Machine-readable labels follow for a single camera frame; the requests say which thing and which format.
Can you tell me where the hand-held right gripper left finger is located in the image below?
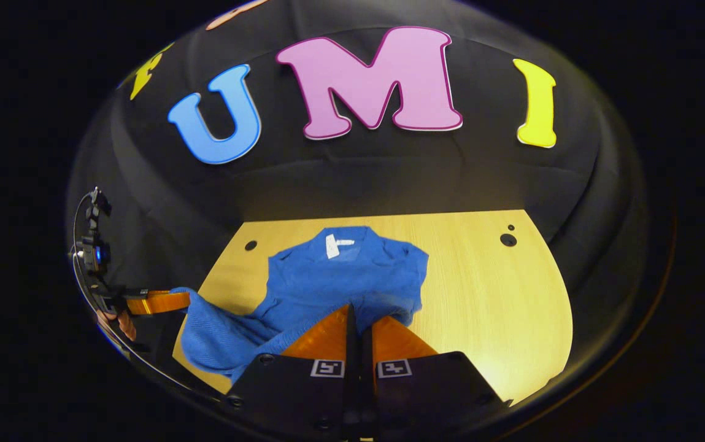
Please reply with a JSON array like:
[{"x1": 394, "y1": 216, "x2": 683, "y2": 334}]
[{"x1": 226, "y1": 304, "x2": 360, "y2": 441}]

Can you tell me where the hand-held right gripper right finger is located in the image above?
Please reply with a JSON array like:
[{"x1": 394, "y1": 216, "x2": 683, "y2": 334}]
[{"x1": 361, "y1": 316, "x2": 512, "y2": 441}]

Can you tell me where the blue knit sweater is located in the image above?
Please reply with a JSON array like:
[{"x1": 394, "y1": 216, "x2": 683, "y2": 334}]
[{"x1": 171, "y1": 226, "x2": 430, "y2": 384}]

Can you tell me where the black backdrop cloth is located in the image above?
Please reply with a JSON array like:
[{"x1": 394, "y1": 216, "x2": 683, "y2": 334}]
[{"x1": 67, "y1": 0, "x2": 647, "y2": 394}]

